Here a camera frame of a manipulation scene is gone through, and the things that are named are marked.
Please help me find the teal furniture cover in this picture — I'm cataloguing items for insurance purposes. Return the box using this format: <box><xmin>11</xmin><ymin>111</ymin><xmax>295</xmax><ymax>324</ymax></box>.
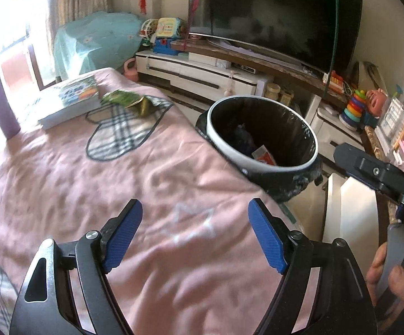
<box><xmin>53</xmin><ymin>11</ymin><xmax>145</xmax><ymax>81</ymax></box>

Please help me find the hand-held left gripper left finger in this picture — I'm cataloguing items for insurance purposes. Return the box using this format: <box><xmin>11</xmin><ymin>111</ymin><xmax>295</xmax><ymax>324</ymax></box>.
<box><xmin>9</xmin><ymin>198</ymin><xmax>143</xmax><ymax>335</ymax></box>

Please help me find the balcony sliding door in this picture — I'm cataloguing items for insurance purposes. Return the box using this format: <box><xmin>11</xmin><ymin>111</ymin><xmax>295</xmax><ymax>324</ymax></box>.
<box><xmin>0</xmin><ymin>0</ymin><xmax>58</xmax><ymax>112</ymax></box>

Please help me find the white cage toy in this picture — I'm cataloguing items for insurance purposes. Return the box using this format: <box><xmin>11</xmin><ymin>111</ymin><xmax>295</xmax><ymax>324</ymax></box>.
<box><xmin>139</xmin><ymin>19</ymin><xmax>159</xmax><ymax>46</ymax></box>

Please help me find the white television cabinet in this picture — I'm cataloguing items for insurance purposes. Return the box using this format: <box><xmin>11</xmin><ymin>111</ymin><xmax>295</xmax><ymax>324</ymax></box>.
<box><xmin>134</xmin><ymin>40</ymin><xmax>366</xmax><ymax>154</ymax></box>

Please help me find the white book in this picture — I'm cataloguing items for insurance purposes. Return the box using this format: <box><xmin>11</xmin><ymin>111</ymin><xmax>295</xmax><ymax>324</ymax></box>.
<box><xmin>37</xmin><ymin>75</ymin><xmax>102</xmax><ymax>130</ymax></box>

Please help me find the orange wrapper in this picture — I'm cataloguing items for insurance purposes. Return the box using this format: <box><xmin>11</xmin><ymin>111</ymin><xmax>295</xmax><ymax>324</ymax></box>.
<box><xmin>252</xmin><ymin>145</ymin><xmax>277</xmax><ymax>166</ymax></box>

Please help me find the purple thermos bottle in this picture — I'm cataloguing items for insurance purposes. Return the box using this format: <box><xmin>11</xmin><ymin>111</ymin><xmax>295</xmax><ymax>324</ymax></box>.
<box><xmin>0</xmin><ymin>70</ymin><xmax>21</xmax><ymax>139</ymax></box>

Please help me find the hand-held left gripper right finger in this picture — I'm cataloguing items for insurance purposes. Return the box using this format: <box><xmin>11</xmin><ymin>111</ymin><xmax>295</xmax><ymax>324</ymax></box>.
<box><xmin>248</xmin><ymin>197</ymin><xmax>379</xmax><ymax>335</ymax></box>

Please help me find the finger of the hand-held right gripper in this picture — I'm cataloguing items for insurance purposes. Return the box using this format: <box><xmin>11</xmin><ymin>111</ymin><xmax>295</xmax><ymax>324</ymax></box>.
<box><xmin>333</xmin><ymin>142</ymin><xmax>404</xmax><ymax>205</ymax></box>

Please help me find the pink kettlebell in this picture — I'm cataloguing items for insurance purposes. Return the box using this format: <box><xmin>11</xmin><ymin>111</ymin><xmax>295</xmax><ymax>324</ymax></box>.
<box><xmin>123</xmin><ymin>59</ymin><xmax>140</xmax><ymax>82</ymax></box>

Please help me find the pink blanket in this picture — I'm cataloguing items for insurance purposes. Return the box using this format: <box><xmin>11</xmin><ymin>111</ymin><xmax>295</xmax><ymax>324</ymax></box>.
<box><xmin>0</xmin><ymin>67</ymin><xmax>293</xmax><ymax>335</ymax></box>

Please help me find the green snack wrapper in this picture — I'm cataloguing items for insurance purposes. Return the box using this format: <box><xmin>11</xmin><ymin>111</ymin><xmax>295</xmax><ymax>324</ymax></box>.
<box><xmin>100</xmin><ymin>90</ymin><xmax>154</xmax><ymax>117</ymax></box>

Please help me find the wooden jar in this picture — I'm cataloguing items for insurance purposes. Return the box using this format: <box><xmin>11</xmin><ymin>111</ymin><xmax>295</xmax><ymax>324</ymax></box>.
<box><xmin>266</xmin><ymin>84</ymin><xmax>281</xmax><ymax>103</ymax></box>

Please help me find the blue toy cash register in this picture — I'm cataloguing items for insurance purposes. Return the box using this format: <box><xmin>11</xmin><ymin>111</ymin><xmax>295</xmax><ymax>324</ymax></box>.
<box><xmin>153</xmin><ymin>38</ymin><xmax>180</xmax><ymax>56</ymax></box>

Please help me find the person's right hand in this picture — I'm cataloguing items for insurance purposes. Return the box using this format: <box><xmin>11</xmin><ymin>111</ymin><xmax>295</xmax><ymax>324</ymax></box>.
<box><xmin>365</xmin><ymin>242</ymin><xmax>404</xmax><ymax>308</ymax></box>

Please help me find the white bin with black bag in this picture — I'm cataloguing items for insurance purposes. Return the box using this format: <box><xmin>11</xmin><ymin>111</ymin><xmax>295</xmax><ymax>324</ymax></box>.
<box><xmin>195</xmin><ymin>95</ymin><xmax>324</xmax><ymax>203</ymax></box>

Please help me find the doll head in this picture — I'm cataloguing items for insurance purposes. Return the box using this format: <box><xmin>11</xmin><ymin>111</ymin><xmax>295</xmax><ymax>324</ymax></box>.
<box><xmin>366</xmin><ymin>89</ymin><xmax>389</xmax><ymax>119</ymax></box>

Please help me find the rainbow stacking rings toy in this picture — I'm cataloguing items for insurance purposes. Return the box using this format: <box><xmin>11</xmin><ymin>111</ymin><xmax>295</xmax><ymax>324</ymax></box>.
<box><xmin>340</xmin><ymin>89</ymin><xmax>366</xmax><ymax>126</ymax></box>

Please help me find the clear plastic organizer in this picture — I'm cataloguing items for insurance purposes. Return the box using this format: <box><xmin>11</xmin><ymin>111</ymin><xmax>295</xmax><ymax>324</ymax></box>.
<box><xmin>376</xmin><ymin>96</ymin><xmax>404</xmax><ymax>154</ymax></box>

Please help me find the black television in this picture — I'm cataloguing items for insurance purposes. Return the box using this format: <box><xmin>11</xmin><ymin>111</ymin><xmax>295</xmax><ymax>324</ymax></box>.
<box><xmin>188</xmin><ymin>0</ymin><xmax>364</xmax><ymax>75</ymax></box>

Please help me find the toy xylophone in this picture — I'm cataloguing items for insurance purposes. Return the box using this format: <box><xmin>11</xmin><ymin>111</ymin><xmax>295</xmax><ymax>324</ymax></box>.
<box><xmin>324</xmin><ymin>70</ymin><xmax>352</xmax><ymax>95</ymax></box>

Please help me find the white board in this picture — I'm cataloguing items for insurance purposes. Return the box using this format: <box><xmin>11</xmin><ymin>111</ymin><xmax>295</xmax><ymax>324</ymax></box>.
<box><xmin>322</xmin><ymin>173</ymin><xmax>379</xmax><ymax>262</ymax></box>

